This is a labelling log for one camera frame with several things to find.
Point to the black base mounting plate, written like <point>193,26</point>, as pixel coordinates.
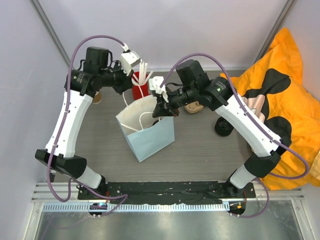
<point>177,192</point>

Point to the left aluminium frame post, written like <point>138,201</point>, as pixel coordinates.
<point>39,10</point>

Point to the aluminium frame post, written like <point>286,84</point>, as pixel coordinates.
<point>279,21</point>
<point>39,10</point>

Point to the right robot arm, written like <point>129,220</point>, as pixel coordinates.
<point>217,95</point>

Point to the right aluminium frame post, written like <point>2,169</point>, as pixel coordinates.
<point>279,21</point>

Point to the brown paper coffee cup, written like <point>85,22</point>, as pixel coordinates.
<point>97,98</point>

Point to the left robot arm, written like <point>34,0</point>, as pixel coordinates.
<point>96,71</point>

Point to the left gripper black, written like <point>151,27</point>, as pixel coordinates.
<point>126,83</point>

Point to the orange cartoon pillow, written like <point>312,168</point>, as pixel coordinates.
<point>273,89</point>

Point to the light blue paper bag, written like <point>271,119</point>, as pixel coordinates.
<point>136,120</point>

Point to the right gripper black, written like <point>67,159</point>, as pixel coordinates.
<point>161,110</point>

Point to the white wrapped straw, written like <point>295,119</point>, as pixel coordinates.
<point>135,81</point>
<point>143,67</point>
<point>149,75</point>

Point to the red plastic cup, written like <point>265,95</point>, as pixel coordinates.
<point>139,91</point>

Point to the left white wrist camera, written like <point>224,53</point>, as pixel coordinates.
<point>129,60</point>

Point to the brown pulp cup carrier stack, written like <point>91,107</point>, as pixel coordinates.
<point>194,107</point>

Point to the white slotted cable duct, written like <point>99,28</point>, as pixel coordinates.
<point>95,207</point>

